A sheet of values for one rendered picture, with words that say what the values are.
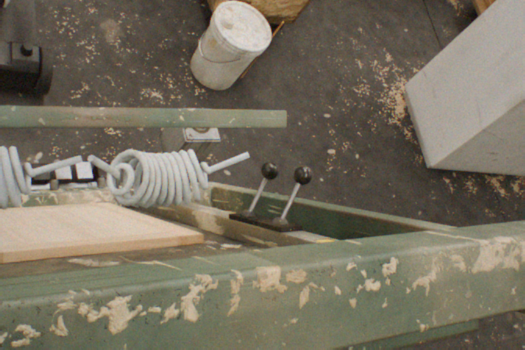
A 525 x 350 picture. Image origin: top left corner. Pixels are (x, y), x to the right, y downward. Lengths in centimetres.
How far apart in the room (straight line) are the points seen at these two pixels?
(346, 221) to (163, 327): 89
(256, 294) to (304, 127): 293
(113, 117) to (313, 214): 96
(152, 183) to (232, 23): 248
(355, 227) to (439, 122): 248
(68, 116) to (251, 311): 26
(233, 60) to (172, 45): 40
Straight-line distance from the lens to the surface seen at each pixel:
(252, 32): 328
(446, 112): 388
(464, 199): 406
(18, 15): 313
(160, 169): 77
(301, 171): 131
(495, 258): 92
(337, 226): 152
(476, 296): 91
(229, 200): 192
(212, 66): 333
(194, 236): 136
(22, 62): 293
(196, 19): 370
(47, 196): 184
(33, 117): 67
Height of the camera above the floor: 252
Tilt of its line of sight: 48 degrees down
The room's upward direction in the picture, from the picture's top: 43 degrees clockwise
